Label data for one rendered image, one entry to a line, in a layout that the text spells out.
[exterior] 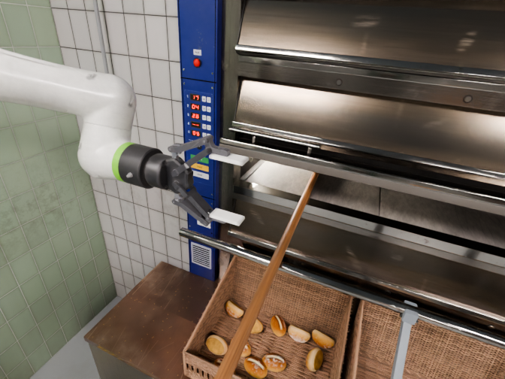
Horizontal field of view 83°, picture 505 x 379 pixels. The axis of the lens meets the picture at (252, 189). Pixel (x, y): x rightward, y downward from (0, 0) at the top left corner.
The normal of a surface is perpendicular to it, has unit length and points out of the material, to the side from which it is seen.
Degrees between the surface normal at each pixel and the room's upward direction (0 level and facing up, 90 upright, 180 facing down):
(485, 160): 70
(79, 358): 0
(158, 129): 90
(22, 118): 90
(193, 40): 90
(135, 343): 0
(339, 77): 90
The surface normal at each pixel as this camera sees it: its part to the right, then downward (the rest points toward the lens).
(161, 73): -0.39, 0.43
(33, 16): 0.92, 0.25
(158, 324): 0.07, -0.87
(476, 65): -0.33, 0.10
